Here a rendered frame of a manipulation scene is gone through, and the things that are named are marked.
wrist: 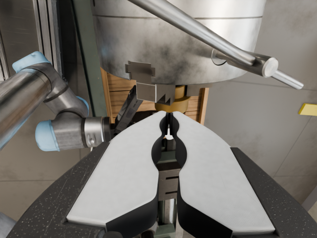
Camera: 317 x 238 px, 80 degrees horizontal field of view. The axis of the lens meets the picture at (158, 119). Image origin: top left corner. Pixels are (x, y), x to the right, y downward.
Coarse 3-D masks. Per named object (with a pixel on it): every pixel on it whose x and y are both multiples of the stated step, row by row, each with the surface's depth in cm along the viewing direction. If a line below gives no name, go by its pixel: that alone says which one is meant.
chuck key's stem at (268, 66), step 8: (216, 56) 28; (224, 56) 26; (256, 56) 21; (264, 56) 21; (232, 64) 25; (240, 64) 23; (256, 64) 21; (264, 64) 20; (272, 64) 20; (256, 72) 21; (264, 72) 21; (272, 72) 21
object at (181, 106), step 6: (180, 90) 43; (180, 96) 44; (186, 96) 45; (174, 102) 43; (180, 102) 43; (186, 102) 45; (156, 108) 46; (162, 108) 45; (168, 108) 44; (174, 108) 44; (180, 108) 44; (186, 108) 46
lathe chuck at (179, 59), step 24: (96, 24) 31; (120, 24) 27; (144, 24) 25; (168, 24) 25; (216, 24) 25; (240, 24) 27; (120, 48) 29; (144, 48) 27; (168, 48) 26; (192, 48) 26; (240, 48) 29; (120, 72) 31; (168, 72) 28; (192, 72) 28; (216, 72) 29; (240, 72) 32
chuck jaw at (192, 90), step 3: (204, 84) 44; (207, 84) 44; (210, 84) 44; (186, 87) 45; (189, 87) 44; (192, 87) 44; (195, 87) 44; (198, 87) 44; (201, 87) 44; (204, 87) 44; (207, 87) 45; (210, 87) 45; (186, 90) 45; (189, 90) 44; (192, 90) 44; (195, 90) 45; (198, 90) 45; (186, 93) 45; (189, 93) 45; (192, 93) 45; (195, 93) 45; (198, 93) 45
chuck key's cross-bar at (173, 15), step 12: (132, 0) 12; (144, 0) 12; (156, 0) 12; (156, 12) 13; (168, 12) 13; (180, 12) 14; (180, 24) 14; (192, 24) 15; (192, 36) 16; (204, 36) 16; (216, 36) 17; (216, 48) 18; (228, 48) 19; (240, 60) 21; (252, 60) 21; (276, 72) 23; (288, 84) 26; (300, 84) 26
